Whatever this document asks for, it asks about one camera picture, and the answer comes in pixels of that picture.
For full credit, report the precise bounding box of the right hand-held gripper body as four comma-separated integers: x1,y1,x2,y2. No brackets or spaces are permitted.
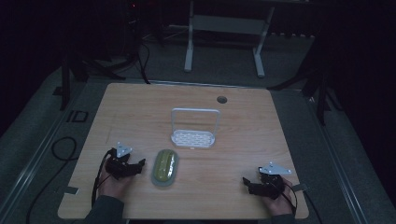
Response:
257,161,293,201

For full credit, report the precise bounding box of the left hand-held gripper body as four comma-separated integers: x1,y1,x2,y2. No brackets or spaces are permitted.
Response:
105,141,134,180

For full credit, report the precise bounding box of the green soap bar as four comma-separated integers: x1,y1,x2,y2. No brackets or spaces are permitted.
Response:
154,149,177,183

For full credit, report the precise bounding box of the green cucumber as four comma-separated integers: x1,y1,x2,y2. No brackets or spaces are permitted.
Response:
150,148,180,189

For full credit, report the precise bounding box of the person's right hand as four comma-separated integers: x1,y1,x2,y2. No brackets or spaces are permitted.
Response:
262,177,295,217

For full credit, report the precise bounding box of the person's left hand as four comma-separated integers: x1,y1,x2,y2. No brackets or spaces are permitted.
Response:
98,155,133,201

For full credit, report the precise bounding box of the black tripod stand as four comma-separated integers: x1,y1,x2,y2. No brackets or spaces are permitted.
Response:
59,52,127,112
266,62,345,127

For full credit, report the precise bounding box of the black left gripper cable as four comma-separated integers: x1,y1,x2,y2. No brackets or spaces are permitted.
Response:
91,148,115,207

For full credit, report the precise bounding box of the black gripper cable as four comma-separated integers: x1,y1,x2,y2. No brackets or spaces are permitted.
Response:
91,148,115,207
274,181,299,217

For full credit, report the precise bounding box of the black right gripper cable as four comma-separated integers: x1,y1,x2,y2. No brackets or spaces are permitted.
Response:
274,181,299,217

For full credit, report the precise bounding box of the white rack with handle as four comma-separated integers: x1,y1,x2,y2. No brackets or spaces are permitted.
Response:
170,107,221,150

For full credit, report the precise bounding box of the black floor cable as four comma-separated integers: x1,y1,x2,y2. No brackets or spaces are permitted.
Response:
25,135,78,224

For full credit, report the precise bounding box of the black hanging cable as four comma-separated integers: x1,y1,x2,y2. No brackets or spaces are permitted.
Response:
135,40,152,86

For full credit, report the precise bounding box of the white metal desk frame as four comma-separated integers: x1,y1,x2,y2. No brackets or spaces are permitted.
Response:
183,0,276,79

